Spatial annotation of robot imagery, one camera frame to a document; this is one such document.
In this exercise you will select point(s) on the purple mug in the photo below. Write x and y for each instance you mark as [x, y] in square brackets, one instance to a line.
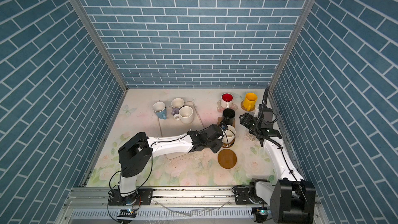
[176, 105]

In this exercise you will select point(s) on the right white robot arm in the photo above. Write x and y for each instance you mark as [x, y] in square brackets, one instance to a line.
[291, 199]

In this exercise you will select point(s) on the plain white mug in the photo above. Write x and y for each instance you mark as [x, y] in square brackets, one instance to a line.
[230, 134]

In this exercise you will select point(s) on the beige serving tray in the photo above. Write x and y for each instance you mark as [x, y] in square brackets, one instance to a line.
[172, 127]

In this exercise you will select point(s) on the blue mug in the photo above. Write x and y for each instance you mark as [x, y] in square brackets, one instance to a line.
[159, 108]

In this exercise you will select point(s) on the white speckled mug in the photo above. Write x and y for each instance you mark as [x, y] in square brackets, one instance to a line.
[185, 115]

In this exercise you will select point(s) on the pink flower coaster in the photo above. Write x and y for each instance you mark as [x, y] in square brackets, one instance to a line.
[219, 109]

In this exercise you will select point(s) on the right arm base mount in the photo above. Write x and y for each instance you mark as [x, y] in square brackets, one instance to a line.
[244, 195]

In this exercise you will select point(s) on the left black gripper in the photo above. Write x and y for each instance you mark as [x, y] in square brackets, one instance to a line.
[216, 150]

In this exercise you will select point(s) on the white mug red inside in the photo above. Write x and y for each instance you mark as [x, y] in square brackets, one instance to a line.
[226, 100]

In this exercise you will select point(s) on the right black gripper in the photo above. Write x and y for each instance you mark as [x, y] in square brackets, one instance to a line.
[246, 120]

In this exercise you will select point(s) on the yellow mug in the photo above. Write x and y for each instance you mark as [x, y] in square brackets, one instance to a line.
[250, 100]

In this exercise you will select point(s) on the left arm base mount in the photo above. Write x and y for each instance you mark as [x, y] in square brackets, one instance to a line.
[141, 197]

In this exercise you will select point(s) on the brown round coaster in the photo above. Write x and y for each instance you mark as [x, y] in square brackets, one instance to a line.
[228, 144]
[227, 158]

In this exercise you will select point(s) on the black mug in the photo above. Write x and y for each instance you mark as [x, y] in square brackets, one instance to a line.
[228, 117]

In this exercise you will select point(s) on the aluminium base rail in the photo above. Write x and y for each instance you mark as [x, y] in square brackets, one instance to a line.
[206, 196]

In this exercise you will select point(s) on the brown paw coaster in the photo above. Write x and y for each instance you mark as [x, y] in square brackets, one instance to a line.
[221, 118]

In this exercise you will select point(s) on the multicolour stitched round coaster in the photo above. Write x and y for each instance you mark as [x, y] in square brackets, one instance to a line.
[250, 136]

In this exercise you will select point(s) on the woven rattan coaster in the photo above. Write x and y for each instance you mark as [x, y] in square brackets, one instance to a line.
[245, 109]

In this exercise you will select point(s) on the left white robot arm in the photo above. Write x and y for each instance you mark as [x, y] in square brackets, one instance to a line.
[135, 153]

